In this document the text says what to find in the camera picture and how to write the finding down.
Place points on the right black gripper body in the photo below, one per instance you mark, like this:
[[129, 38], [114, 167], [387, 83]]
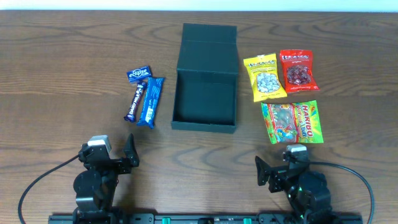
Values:
[[277, 175]]

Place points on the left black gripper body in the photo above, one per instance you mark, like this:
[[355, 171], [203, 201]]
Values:
[[116, 165]]

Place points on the Haribo worms candy bag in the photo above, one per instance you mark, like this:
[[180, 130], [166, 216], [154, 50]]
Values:
[[293, 122]]

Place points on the blue cookie pack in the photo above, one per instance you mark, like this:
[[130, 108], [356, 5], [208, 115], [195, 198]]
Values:
[[151, 100]]

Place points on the blue eclipse gum pack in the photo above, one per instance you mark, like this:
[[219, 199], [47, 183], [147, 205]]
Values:
[[138, 74]]

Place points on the red Hacks candy bag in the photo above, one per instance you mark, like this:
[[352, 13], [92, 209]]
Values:
[[297, 67]]

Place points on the yellow Hacks candy bag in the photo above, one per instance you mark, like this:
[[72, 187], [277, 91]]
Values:
[[263, 75]]

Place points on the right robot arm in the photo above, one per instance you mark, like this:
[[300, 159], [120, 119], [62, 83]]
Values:
[[306, 190]]

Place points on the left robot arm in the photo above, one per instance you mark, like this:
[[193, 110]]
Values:
[[96, 186]]

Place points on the purple Dairy Milk bar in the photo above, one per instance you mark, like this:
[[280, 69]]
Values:
[[131, 114]]

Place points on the dark green open box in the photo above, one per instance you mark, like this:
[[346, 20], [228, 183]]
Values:
[[207, 79]]

